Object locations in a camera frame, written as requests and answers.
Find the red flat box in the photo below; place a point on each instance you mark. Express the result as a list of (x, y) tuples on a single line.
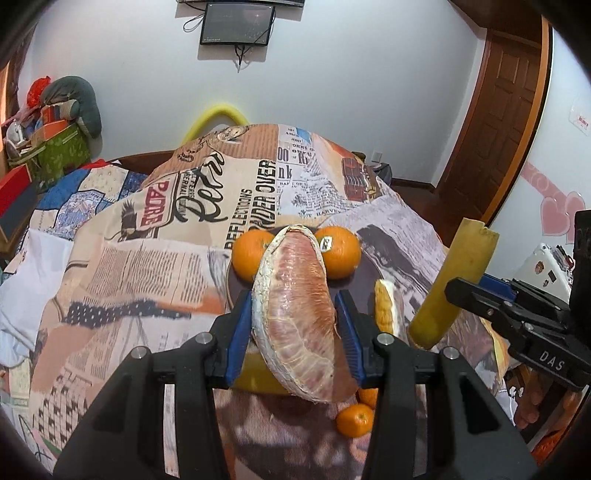
[(17, 189)]

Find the large peeled pomelo segment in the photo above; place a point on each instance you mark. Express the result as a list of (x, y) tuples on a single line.
[(389, 309)]

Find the wall mounted black monitor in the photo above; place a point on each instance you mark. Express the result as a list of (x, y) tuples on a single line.
[(237, 24)]

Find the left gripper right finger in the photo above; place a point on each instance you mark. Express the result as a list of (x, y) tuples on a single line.
[(469, 434)]

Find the brown wooden door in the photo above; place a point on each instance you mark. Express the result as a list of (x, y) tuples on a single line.
[(499, 126)]

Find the large orange on plate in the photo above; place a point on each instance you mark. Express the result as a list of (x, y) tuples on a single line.
[(247, 252)]

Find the blue patterned quilt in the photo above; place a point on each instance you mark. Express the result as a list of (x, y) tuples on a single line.
[(80, 195)]

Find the small mandarin orange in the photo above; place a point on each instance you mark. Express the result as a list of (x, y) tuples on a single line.
[(368, 397)]

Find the newspaper print bed blanket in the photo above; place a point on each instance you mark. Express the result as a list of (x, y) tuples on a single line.
[(152, 268)]

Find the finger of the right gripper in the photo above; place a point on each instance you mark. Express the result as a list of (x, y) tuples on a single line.
[(470, 297), (497, 286)]

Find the yellow plush headboard pillow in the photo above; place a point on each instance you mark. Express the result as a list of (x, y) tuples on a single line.
[(213, 115)]

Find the green patterned box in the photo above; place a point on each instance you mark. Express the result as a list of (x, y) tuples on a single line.
[(55, 157)]

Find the thin peeled pomelo slice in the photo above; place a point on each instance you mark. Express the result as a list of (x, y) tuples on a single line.
[(293, 317)]

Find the orange with sticker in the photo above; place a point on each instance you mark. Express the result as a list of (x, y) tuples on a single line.
[(341, 251)]

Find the grey plush toy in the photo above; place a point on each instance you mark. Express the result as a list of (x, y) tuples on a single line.
[(77, 97)]

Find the smaller mandarin orange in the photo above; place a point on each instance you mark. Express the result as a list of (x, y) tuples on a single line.
[(355, 421)]

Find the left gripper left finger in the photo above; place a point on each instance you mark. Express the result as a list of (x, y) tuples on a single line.
[(121, 434)]

